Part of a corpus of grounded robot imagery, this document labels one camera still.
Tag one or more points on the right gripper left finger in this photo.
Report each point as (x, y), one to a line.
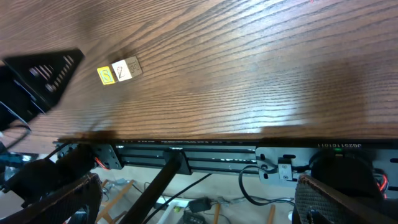
(78, 202)

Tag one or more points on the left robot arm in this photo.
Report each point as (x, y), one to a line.
(33, 84)

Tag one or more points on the leaf picture wooden block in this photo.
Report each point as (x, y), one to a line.
(121, 70)

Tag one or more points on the yellow S block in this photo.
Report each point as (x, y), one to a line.
(106, 75)

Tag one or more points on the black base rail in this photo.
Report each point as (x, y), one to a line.
(278, 161)

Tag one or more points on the black support pole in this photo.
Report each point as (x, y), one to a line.
(138, 212)

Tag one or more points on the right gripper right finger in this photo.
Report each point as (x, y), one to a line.
(316, 202)

